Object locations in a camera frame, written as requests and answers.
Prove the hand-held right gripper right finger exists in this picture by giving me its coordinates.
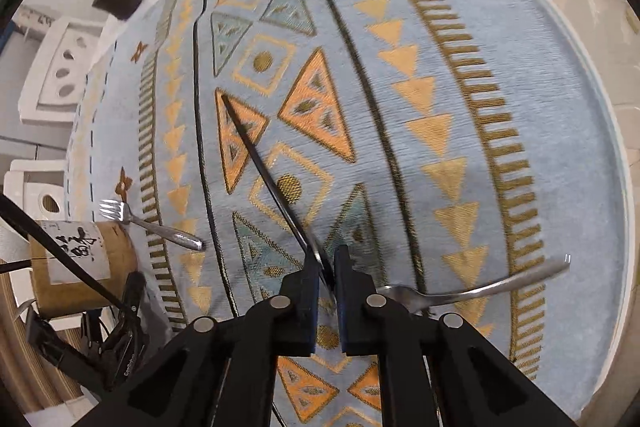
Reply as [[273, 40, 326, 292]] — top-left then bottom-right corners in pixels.
[[332, 244, 571, 427]]

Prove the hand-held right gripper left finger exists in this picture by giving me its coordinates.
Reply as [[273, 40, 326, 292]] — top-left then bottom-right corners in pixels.
[[107, 249, 323, 427]]

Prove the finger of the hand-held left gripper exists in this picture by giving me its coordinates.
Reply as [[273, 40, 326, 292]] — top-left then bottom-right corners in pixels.
[[122, 271, 147, 328]]

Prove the bamboo utensil holder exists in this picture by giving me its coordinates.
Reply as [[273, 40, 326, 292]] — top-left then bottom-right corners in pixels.
[[27, 219, 139, 319]]

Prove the black chopstick with gold band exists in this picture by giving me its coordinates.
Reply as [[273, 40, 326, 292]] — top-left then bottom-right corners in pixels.
[[220, 93, 331, 288]]

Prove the silver spoon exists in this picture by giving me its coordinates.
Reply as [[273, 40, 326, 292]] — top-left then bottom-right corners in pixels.
[[376, 256, 572, 314]]

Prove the silver fork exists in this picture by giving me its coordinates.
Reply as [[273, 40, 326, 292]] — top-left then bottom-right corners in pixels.
[[98, 201, 204, 252]]

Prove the white dining chair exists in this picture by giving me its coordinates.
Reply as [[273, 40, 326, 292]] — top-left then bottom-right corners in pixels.
[[4, 160, 69, 228], [19, 17, 121, 128]]

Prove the patterned blue tablecloth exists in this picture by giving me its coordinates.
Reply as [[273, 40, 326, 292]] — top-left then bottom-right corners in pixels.
[[65, 0, 626, 427]]

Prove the black braided cable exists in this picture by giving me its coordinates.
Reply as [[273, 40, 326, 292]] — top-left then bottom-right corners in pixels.
[[0, 196, 123, 308]]

